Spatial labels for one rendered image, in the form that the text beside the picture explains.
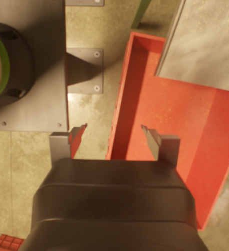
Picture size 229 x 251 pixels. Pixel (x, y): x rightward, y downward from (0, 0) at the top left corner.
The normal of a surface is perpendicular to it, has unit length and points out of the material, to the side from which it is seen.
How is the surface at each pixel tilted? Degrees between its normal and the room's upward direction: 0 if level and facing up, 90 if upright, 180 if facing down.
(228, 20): 30
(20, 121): 0
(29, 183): 0
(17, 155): 0
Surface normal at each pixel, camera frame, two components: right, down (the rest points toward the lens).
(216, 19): -0.08, 0.72
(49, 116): 0.00, 0.28
